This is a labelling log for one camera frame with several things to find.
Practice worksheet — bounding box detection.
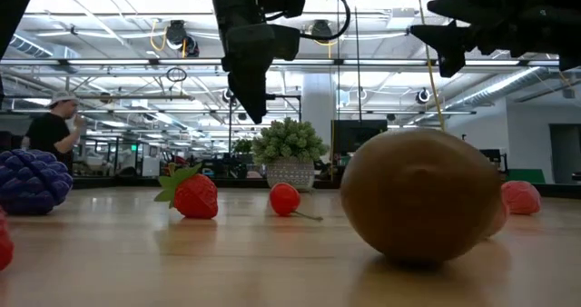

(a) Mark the long linear ceiling light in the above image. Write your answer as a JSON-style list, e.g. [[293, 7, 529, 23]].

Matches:
[[0, 57, 564, 67]]

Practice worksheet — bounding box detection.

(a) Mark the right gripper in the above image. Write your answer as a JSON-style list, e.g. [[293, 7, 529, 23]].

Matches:
[[409, 0, 581, 79]]

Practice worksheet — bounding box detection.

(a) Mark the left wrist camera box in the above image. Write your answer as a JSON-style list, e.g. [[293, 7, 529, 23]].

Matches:
[[271, 24, 301, 62]]

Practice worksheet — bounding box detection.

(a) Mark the red strawberry with large leaf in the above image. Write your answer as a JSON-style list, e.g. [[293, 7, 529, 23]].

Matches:
[[153, 163, 220, 221]]

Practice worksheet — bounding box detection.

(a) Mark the red cherry with green stem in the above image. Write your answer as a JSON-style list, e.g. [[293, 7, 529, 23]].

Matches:
[[269, 182, 324, 222]]

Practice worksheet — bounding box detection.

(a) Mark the green plant in white pot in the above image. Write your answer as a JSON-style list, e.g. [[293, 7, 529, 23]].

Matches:
[[251, 117, 330, 193]]

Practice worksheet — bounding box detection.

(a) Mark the pink toy peach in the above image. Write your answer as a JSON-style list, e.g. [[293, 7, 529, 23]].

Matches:
[[500, 180, 542, 216], [483, 196, 510, 238]]

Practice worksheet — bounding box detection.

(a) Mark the small black background monitor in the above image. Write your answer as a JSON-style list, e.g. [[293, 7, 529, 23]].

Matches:
[[479, 148, 503, 163]]

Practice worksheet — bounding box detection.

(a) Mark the purple toy grape bunch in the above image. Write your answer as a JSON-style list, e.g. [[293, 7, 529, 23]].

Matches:
[[0, 149, 74, 216]]

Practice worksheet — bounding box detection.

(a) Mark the yellow hanging cable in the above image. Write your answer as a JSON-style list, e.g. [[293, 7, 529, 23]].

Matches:
[[415, 0, 447, 132]]

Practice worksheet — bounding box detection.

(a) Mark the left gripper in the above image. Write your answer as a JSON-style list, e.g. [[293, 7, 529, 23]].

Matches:
[[194, 0, 306, 125]]

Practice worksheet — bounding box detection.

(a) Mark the person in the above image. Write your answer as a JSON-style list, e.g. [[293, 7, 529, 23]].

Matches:
[[20, 90, 87, 172]]

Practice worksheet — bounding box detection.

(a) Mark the dark green background plant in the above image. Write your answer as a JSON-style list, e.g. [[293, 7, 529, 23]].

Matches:
[[231, 138, 253, 156]]

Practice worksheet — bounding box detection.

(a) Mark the brown toy kiwi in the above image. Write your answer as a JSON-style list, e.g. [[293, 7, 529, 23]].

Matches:
[[339, 128, 504, 265]]

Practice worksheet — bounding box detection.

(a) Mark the red strawberry with small leaves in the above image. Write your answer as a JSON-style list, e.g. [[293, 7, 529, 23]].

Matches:
[[0, 206, 15, 272]]

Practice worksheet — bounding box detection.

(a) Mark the black aluminium table frame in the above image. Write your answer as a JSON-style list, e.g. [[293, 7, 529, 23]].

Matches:
[[70, 177, 581, 200]]

